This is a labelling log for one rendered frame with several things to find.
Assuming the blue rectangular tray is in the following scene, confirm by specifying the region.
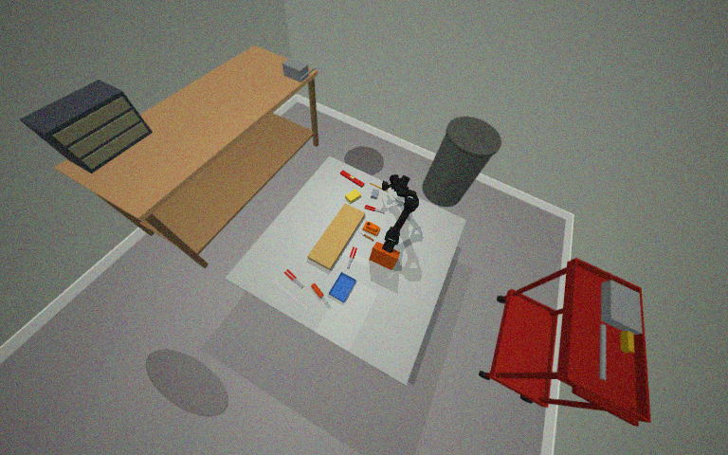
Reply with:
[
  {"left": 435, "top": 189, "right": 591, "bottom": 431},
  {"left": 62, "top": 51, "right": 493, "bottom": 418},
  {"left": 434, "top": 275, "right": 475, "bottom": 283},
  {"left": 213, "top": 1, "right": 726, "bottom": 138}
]
[{"left": 329, "top": 272, "right": 356, "bottom": 302}]

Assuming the tan wooden panel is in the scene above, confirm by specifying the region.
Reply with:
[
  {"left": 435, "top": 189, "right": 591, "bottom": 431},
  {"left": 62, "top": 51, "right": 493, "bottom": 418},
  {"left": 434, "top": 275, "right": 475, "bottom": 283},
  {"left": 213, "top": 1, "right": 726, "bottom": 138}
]
[{"left": 307, "top": 204, "right": 365, "bottom": 270}]

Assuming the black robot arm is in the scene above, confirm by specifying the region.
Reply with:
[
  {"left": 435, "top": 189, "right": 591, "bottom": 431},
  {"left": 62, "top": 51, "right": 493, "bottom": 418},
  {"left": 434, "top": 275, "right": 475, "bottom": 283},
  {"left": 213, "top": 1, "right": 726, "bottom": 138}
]
[{"left": 382, "top": 174, "right": 419, "bottom": 253}]

